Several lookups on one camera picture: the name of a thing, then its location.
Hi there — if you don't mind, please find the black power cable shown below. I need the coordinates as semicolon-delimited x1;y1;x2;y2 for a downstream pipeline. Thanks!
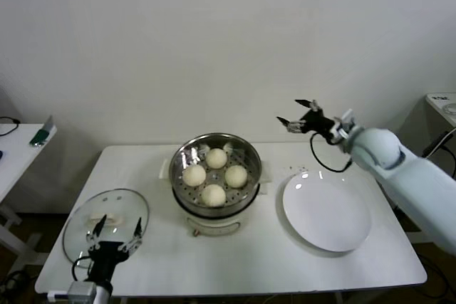
441;143;456;180

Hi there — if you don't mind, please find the floor power strip with cables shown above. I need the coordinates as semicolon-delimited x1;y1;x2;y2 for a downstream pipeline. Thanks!
0;270;28;304

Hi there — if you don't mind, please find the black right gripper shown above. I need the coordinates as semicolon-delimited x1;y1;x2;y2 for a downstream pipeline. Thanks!
276;98;338;137

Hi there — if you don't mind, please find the thin black cable with plug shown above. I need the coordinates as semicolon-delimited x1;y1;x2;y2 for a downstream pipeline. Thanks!
0;117;21;137

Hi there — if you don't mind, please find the stainless steel steamer basket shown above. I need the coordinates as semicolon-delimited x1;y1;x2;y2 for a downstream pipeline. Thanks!
168;133;263;214

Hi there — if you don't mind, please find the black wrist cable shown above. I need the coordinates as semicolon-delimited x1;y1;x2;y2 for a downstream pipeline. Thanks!
309;132;356;173
72;256;94;283

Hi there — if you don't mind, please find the green flat object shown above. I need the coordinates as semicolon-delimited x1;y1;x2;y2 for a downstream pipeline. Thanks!
28;115;57;148

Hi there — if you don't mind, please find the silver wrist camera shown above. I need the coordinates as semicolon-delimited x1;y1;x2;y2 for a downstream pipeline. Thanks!
47;281;98;301
333;108;359;141

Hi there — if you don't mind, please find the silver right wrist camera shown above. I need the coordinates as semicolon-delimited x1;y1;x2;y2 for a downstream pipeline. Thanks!
333;108;359;141

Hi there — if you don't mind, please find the white steamed baozi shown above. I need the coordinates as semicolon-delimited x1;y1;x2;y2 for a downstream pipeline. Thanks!
182;165;207;187
224;164;249;189
205;148;227;169
200;184;227;208

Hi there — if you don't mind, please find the round glass lid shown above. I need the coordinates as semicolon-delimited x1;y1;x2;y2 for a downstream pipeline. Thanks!
62;188;150;266

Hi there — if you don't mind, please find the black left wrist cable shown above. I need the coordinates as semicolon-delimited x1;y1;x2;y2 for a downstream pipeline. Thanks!
72;256;94;283

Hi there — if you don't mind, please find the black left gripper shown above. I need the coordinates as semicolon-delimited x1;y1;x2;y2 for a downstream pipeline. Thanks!
86;214;144;266

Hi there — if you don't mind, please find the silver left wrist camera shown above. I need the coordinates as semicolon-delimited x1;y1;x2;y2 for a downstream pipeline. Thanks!
47;281;98;301

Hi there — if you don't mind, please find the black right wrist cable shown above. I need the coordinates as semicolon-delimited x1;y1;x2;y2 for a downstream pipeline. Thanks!
309;132;356;173

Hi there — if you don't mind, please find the white round plate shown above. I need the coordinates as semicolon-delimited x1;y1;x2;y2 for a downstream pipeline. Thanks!
276;170;373;252

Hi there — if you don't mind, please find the black power adapter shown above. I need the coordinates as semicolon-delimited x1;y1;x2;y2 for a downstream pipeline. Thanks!
422;131;448;159

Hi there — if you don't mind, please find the white power cable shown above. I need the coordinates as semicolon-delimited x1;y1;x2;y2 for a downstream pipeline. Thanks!
422;127;456;159

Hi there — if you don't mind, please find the white electric cooker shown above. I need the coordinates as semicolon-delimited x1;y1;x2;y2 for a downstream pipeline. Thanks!
158;159;274;239

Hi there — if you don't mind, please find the white side table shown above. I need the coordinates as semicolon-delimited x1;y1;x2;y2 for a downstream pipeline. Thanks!
0;124;58;269

